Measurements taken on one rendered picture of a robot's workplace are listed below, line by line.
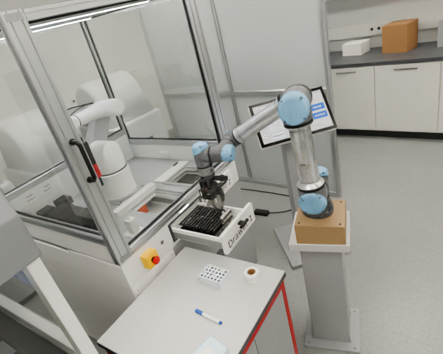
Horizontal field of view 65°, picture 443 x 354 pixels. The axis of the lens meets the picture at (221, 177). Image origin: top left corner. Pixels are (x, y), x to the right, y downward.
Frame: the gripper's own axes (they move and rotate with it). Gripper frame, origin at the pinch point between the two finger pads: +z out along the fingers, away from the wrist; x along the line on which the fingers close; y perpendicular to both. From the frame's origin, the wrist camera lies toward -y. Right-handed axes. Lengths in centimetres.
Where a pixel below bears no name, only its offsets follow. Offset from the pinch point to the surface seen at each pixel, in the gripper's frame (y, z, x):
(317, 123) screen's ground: -96, -3, 18
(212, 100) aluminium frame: -46, -39, -23
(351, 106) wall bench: -293, 57, -12
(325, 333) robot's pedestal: -12, 90, 41
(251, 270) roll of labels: 18.9, 17.9, 24.5
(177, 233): 14.4, 10.2, -19.8
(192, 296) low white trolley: 39.0, 21.3, 4.5
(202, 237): 14.2, 9.5, -3.3
